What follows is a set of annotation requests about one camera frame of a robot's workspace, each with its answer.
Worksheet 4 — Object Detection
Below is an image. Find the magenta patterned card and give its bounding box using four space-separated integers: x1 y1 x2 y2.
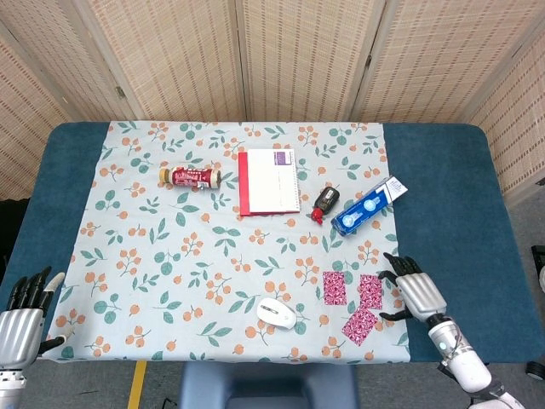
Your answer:
357 274 384 310
341 306 379 347
322 271 347 307

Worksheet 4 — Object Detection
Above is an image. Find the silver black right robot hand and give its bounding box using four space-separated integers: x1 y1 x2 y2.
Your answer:
377 251 448 324

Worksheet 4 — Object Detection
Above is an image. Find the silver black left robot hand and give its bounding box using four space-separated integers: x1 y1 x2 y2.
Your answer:
0 266 72 368

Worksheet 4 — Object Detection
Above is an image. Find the black bottle red cap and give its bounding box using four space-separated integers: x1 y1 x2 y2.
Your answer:
309 186 341 224

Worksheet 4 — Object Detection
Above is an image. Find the white spiral notepad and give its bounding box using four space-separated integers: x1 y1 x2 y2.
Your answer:
246 148 302 215

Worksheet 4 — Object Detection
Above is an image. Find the floral leaf berry tablecloth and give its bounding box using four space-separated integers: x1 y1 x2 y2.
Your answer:
41 121 412 364

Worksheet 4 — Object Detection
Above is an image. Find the white computer mouse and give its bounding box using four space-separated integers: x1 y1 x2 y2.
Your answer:
255 297 298 330

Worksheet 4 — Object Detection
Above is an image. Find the black object beside table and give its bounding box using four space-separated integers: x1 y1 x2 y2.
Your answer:
0 198 31 282

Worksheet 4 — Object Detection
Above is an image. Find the woven folding screen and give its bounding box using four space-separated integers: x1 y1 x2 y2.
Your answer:
0 0 545 214

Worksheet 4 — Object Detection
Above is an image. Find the red cover notebook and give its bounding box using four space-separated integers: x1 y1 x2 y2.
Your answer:
237 151 301 217

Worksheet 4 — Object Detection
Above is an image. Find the blue toothpaste box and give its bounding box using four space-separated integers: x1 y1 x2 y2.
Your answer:
330 176 409 238

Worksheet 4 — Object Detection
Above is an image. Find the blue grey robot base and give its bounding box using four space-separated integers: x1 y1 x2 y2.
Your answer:
178 361 361 409

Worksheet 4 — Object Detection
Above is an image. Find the brown drink bottle red label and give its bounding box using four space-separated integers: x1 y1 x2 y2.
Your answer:
158 166 223 192

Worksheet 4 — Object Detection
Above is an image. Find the white and black equipment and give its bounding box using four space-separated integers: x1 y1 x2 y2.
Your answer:
531 245 545 295

